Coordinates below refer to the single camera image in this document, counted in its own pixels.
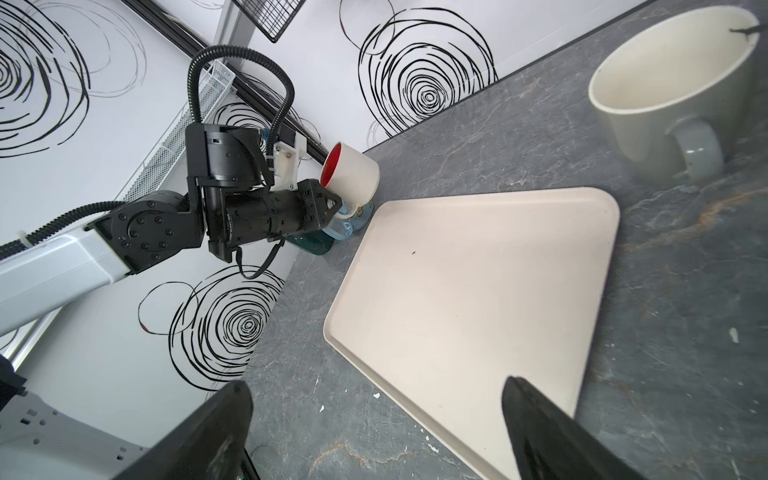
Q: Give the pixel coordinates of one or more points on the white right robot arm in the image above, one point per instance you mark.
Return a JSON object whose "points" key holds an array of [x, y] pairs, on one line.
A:
{"points": [[39, 442]]}

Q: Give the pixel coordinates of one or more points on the white wire shelf basket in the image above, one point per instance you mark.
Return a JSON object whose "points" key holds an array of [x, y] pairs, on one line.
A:
{"points": [[216, 82]]}

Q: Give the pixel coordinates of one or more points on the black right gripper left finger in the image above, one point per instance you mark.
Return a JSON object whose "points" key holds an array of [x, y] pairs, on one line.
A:
{"points": [[209, 444]]}

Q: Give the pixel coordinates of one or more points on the blue butterfly mug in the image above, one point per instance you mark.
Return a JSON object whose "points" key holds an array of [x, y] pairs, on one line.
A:
{"points": [[342, 229]]}

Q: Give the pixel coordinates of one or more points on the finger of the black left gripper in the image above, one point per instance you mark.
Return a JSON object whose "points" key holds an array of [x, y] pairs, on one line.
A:
{"points": [[330, 205]]}

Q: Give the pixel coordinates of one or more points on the cream white mug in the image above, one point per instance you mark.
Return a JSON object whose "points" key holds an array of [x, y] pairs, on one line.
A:
{"points": [[351, 175]]}

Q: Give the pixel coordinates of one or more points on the grey mug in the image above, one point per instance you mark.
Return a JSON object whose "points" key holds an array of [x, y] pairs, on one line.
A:
{"points": [[672, 99]]}

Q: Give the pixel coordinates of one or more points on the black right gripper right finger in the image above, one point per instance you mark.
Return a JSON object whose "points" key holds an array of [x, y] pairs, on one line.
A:
{"points": [[548, 444]]}

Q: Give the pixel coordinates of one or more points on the dark green mug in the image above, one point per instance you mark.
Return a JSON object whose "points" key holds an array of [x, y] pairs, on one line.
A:
{"points": [[317, 243]]}

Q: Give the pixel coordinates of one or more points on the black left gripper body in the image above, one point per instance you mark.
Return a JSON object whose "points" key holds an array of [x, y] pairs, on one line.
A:
{"points": [[310, 194]]}

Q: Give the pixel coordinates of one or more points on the black wire basket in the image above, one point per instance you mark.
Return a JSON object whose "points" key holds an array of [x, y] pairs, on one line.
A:
{"points": [[271, 17]]}

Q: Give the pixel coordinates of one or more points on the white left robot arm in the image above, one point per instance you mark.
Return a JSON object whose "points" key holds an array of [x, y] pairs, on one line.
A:
{"points": [[238, 192]]}

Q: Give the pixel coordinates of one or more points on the beige plastic tray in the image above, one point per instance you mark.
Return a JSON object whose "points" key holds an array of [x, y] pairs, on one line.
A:
{"points": [[447, 297]]}

